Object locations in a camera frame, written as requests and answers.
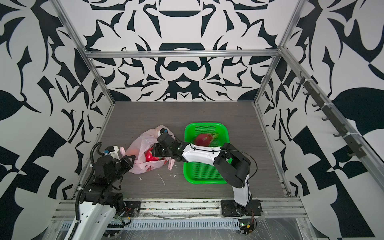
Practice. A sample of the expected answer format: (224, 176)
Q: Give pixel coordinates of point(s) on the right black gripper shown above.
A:
(156, 153)

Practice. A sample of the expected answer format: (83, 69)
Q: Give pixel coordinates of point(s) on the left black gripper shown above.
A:
(127, 164)

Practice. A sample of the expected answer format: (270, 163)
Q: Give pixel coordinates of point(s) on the pink plastic bag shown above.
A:
(140, 147)

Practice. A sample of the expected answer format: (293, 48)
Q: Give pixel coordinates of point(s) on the red dragon fruit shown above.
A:
(205, 139)

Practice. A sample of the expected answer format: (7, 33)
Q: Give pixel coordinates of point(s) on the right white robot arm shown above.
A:
(233, 165)

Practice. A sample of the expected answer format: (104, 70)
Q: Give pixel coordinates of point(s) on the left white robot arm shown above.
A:
(99, 205)

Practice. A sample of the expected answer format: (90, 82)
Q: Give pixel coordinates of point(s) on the small circuit board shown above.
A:
(247, 226)

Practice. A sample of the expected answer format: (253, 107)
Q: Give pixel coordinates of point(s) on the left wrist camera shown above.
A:
(112, 151)

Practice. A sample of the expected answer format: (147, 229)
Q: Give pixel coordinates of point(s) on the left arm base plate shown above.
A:
(130, 209)

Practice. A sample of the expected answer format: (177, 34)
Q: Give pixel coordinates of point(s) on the white slotted cable duct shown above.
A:
(185, 224)

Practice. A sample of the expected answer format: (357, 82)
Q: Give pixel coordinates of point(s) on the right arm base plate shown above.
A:
(231, 209)

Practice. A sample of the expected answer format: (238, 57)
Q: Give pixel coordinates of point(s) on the aluminium frame rail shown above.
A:
(180, 54)

